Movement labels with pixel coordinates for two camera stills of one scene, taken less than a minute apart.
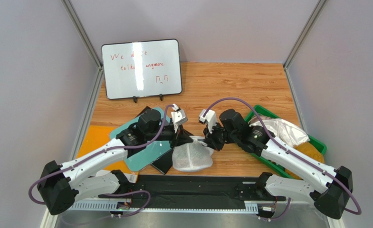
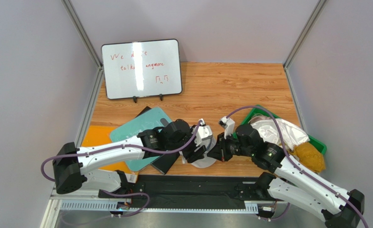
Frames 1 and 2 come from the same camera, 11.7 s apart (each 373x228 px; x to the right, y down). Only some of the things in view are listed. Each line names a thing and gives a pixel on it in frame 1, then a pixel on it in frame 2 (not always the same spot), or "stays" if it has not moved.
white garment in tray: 284,131 stays
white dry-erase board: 145,68 stays
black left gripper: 180,137 to 190,156
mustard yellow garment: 309,150 stays
